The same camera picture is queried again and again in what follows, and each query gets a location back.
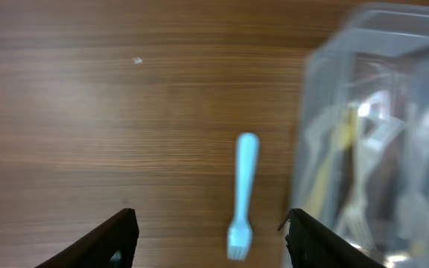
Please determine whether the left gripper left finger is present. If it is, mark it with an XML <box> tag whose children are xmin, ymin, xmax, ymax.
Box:
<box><xmin>36</xmin><ymin>208</ymin><xmax>139</xmax><ymax>268</ymax></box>

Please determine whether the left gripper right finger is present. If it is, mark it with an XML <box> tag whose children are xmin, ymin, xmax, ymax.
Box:
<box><xmin>278</xmin><ymin>208</ymin><xmax>384</xmax><ymax>268</ymax></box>

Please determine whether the yellow plastic fork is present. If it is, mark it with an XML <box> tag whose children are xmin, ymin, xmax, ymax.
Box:
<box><xmin>302</xmin><ymin>106</ymin><xmax>357</xmax><ymax>218</ymax></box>

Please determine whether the light blue plastic fork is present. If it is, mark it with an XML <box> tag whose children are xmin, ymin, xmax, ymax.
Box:
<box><xmin>227</xmin><ymin>133</ymin><xmax>260</xmax><ymax>261</ymax></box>

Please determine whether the white fork crossing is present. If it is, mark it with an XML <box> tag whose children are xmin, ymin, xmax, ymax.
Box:
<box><xmin>335</xmin><ymin>145</ymin><xmax>375</xmax><ymax>250</ymax></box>

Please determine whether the left clear plastic container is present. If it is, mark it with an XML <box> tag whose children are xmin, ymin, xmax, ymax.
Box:
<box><xmin>287</xmin><ymin>2</ymin><xmax>429</xmax><ymax>267</ymax></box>

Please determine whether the clear plastic container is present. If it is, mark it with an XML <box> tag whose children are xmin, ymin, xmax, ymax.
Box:
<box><xmin>287</xmin><ymin>2</ymin><xmax>429</xmax><ymax>267</ymax></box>
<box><xmin>396</xmin><ymin>51</ymin><xmax>429</xmax><ymax>262</ymax></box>

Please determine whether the right clear plastic container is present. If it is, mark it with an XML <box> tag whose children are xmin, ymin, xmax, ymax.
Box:
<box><xmin>396</xmin><ymin>51</ymin><xmax>429</xmax><ymax>262</ymax></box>

